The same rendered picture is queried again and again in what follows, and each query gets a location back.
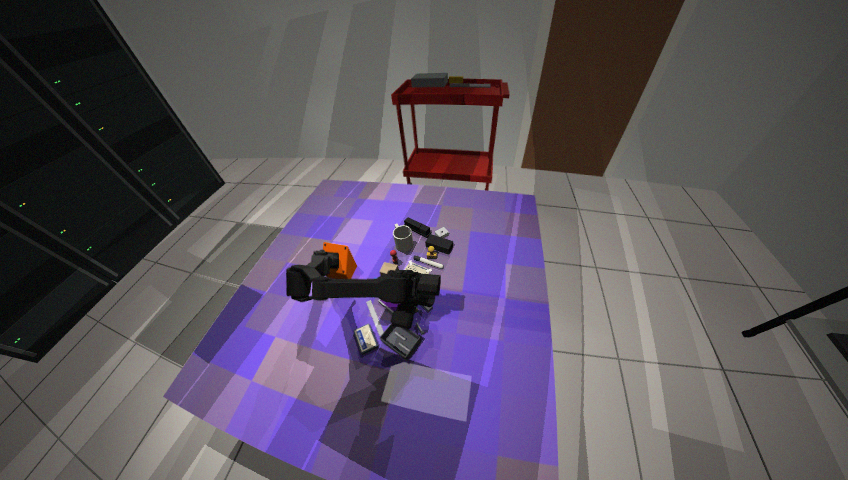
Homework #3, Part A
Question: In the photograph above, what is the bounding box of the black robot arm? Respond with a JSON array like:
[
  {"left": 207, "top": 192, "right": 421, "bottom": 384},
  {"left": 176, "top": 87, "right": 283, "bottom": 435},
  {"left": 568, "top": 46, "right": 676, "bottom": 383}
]
[{"left": 286, "top": 250, "right": 441, "bottom": 307}]

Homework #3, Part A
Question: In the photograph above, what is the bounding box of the grey mug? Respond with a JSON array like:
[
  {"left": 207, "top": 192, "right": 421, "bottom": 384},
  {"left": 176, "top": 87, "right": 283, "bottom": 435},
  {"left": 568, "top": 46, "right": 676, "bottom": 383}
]
[{"left": 393, "top": 223, "right": 414, "bottom": 252}]

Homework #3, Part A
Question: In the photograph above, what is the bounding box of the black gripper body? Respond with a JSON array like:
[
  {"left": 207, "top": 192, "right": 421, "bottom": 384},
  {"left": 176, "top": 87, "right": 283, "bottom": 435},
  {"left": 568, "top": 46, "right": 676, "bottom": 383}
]
[{"left": 391, "top": 301, "right": 413, "bottom": 329}]

